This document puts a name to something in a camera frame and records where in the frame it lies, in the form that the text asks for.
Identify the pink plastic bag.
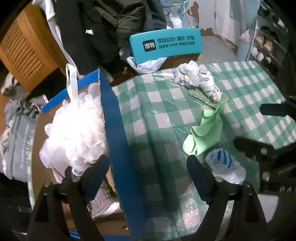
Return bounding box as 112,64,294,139
240,30,252,45

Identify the olive green jacket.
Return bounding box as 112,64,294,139
97,0,153,42

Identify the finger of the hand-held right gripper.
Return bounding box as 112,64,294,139
259,101,296,117
233,137,281,163

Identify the white shirt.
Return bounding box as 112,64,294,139
32,0,63,56

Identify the blue striped white plastic bag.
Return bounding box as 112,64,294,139
205,148,247,185

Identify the white mesh bath sponge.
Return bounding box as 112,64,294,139
39,62,110,177

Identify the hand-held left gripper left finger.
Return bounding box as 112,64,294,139
28,155,110,230

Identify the blue cardboard box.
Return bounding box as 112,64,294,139
30,68,152,241

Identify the white patterned cloth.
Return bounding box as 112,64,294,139
174,60,223,103

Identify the grey clothes pile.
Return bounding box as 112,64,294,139
4,99,40,119

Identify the black coat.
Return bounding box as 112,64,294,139
55,0,121,70

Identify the teal box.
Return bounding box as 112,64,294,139
129,28,203,66

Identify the light green cloth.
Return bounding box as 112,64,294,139
183,107,224,156

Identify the green glitter strip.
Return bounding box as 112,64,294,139
188,88,229,110

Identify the dark grey coat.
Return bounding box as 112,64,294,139
147,0,167,26

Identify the grey storage bag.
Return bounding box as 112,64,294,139
0,111,40,181

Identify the shoe rack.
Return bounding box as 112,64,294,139
249,13,292,77

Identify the wooden chair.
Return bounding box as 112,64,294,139
0,3,68,93

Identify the clear plastic bag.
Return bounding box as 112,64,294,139
161,0,200,30

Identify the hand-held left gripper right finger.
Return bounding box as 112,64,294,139
187,155,266,232

